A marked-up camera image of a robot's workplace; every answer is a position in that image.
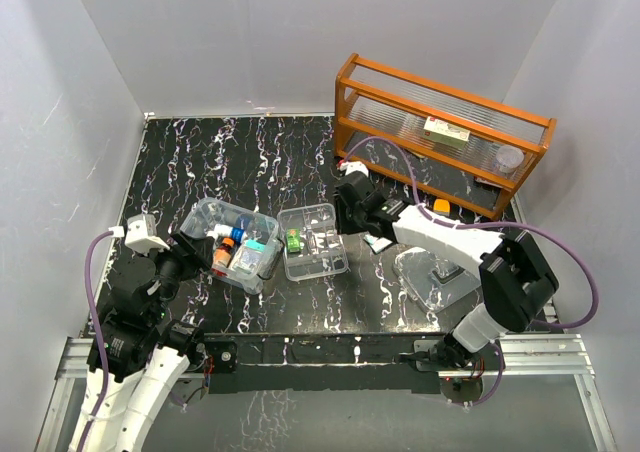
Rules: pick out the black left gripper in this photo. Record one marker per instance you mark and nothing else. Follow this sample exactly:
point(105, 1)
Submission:
point(195, 254)

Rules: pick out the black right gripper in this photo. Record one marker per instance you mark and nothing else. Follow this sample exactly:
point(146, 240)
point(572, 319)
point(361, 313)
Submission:
point(343, 225)

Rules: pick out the brown syrup bottle orange cap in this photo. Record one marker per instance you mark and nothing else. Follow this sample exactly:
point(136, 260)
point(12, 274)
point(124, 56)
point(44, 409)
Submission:
point(223, 255)

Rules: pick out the white medicine bottle green label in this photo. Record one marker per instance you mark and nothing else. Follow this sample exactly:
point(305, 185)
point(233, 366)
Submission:
point(220, 231)

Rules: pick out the clear medicine kit box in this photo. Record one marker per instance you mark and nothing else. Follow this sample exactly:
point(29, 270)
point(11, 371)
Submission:
point(264, 229)

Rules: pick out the teal topped packet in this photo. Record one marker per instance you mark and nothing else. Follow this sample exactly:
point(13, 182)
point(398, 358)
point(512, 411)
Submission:
point(248, 257)

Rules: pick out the clear compartment organizer tray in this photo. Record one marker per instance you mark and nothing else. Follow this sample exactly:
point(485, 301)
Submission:
point(323, 252)

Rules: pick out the green wind oil box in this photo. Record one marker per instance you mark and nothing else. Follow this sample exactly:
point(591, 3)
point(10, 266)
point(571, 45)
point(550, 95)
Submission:
point(293, 240)

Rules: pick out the clear kit box lid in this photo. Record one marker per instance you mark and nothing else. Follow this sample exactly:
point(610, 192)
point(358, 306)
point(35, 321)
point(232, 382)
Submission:
point(432, 282)

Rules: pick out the blue white bandage roll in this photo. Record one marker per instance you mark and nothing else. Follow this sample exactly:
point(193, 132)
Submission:
point(236, 234)

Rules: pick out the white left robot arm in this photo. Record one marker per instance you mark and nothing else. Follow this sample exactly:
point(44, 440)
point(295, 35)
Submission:
point(133, 365)

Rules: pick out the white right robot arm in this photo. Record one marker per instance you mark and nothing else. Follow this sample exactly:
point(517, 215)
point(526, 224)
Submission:
point(515, 278)

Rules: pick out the cream medicine box on shelf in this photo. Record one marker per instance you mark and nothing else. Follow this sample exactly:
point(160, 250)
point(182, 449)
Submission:
point(443, 132)

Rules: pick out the orange yellow tape roll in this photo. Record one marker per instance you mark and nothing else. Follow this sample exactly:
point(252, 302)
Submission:
point(442, 207)

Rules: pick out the orange wooden shelf rack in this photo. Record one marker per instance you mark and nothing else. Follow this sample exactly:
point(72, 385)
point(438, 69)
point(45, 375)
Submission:
point(471, 151)

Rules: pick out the clear plastic cup on shelf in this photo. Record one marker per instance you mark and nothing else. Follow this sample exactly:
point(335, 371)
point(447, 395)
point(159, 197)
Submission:
point(508, 159)

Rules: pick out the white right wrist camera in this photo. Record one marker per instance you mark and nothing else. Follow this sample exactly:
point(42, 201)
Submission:
point(347, 167)

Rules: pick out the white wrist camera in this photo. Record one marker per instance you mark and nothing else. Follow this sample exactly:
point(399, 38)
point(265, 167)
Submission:
point(140, 234)
point(347, 167)

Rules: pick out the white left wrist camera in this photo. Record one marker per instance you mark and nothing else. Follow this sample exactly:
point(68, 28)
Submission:
point(140, 234)

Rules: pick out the black front mounting rail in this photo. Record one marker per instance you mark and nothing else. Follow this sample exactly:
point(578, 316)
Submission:
point(235, 363)

